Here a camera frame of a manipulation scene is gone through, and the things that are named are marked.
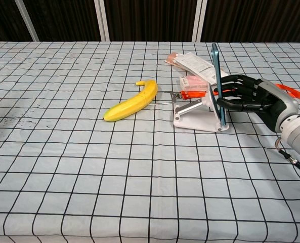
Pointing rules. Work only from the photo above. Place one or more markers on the pink case under package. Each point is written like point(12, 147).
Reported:
point(170, 59)

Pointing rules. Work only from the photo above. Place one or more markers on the white folding phone stand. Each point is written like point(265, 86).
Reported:
point(197, 121)

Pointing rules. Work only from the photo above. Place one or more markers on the yellow banana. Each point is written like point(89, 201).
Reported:
point(134, 103)

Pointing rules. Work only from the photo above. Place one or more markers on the white partition frame post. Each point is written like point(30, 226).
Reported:
point(199, 20)
point(27, 20)
point(102, 20)

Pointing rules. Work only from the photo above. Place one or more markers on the light blue checked tablecloth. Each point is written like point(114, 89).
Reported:
point(89, 164)

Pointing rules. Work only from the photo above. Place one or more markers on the small pink white box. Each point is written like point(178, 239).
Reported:
point(194, 83)

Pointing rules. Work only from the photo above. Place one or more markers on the black smartphone with blue frame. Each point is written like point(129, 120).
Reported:
point(219, 76)

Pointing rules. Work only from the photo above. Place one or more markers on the white printed package card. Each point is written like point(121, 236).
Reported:
point(197, 65)

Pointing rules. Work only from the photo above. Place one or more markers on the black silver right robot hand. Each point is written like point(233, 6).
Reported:
point(271, 106)

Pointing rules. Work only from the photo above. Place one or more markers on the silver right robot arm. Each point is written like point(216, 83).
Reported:
point(299, 136)

